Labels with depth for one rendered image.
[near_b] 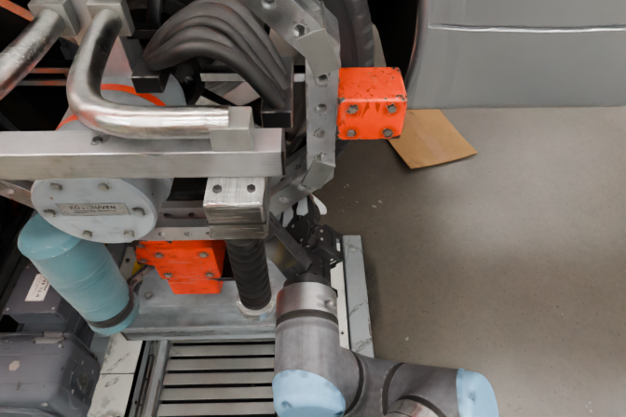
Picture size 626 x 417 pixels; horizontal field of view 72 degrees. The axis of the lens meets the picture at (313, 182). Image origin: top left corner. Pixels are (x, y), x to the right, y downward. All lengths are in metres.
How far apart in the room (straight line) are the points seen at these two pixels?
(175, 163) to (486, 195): 1.45
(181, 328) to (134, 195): 0.74
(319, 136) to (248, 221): 0.26
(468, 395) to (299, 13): 0.46
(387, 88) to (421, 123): 1.35
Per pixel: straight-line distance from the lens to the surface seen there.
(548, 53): 0.78
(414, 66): 0.73
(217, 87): 0.87
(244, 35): 0.40
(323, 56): 0.51
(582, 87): 0.86
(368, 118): 0.58
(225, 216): 0.37
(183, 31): 0.39
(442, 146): 1.84
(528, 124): 2.09
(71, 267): 0.70
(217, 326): 1.17
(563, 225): 1.74
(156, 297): 1.18
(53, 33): 0.52
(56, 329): 1.06
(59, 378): 0.98
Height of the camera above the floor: 1.22
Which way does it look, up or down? 48 degrees down
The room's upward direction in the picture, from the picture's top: straight up
